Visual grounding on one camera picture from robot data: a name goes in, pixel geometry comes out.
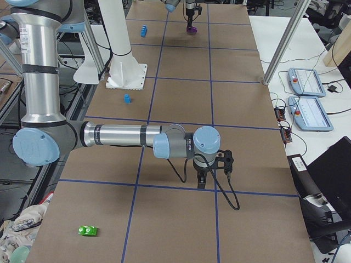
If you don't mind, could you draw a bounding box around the green studded block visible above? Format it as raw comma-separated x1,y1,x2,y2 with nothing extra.
78,225,98,236

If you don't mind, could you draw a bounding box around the aluminium frame post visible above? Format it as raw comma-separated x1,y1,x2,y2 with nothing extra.
263,0,310,85

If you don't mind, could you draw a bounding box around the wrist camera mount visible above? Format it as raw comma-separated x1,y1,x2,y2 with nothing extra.
213,150,234,175

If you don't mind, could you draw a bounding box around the small black relay board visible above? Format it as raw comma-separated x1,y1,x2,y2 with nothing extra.
274,107,292,145

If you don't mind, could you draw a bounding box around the black laptop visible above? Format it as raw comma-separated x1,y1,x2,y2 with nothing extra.
307,136,350,220

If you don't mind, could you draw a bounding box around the lower teach pendant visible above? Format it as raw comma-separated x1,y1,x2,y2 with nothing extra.
288,96,334,132

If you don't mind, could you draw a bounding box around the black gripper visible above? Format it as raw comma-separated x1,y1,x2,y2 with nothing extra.
193,158,211,188
185,0,196,28

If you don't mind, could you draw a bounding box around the patterned cloth bundle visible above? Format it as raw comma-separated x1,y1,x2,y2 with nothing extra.
1,204,48,262

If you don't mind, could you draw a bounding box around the purple trapezoid block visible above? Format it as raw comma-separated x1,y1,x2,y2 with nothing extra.
186,26,197,35

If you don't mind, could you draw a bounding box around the upper teach pendant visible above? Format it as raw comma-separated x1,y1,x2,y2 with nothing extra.
287,68,326,98

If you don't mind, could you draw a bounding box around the long blue studded block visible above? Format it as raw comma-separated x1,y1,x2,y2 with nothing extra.
140,25,148,37

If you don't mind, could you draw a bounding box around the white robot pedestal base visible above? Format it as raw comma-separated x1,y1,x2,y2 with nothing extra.
98,0,148,90

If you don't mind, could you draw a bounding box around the teach pendant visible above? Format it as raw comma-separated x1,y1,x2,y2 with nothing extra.
287,68,326,98
288,96,334,132

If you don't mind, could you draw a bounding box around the small blue block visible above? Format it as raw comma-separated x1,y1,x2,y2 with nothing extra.
123,94,132,104

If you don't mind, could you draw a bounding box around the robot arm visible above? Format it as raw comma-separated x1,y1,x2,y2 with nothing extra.
10,1,220,188
162,0,202,32

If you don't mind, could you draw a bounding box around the white table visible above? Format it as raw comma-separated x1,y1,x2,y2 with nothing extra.
248,15,351,165

